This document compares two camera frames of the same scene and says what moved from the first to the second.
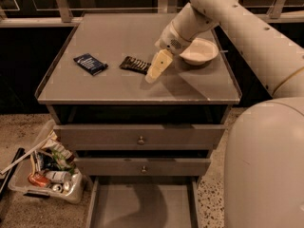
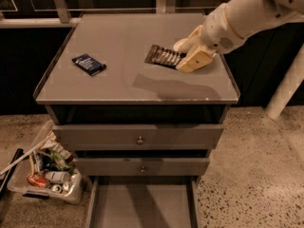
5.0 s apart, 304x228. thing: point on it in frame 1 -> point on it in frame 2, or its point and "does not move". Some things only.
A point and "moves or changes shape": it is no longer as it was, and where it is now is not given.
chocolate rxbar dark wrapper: [131, 64] moves or changes shape
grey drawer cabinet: [145, 144] does not move
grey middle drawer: [143, 166] does not move
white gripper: [168, 41] -> [218, 34]
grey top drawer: [140, 137] does not move
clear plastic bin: [49, 169] does not move
